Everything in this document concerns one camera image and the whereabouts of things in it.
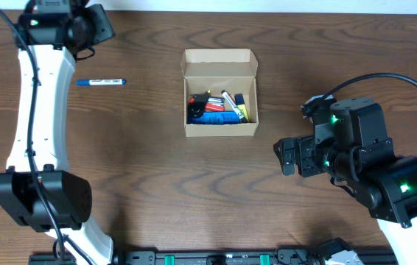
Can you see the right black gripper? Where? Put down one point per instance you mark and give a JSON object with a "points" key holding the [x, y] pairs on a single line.
{"points": [[305, 146]]}

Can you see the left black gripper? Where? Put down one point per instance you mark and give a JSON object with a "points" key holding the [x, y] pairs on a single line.
{"points": [[99, 17]]}

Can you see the black whiteboard marker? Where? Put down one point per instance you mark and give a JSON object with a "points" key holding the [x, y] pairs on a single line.
{"points": [[242, 118]]}

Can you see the blue whiteboard marker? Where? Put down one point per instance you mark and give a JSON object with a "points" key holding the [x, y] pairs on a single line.
{"points": [[89, 82]]}

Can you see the yellow highlighter pen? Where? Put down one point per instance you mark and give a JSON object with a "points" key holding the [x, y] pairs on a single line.
{"points": [[240, 103]]}

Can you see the blue plastic case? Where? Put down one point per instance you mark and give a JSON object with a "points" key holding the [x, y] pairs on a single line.
{"points": [[216, 118]]}

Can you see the red and black stapler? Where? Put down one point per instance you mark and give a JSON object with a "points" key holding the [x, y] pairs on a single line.
{"points": [[213, 104]]}

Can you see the brown cardboard box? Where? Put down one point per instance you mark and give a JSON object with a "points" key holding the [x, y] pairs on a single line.
{"points": [[215, 71]]}

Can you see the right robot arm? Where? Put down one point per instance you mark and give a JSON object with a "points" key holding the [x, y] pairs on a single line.
{"points": [[350, 143]]}

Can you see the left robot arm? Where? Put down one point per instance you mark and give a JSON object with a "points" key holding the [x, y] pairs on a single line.
{"points": [[37, 190]]}

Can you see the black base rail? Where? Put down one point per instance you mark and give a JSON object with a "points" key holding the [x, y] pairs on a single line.
{"points": [[286, 256]]}

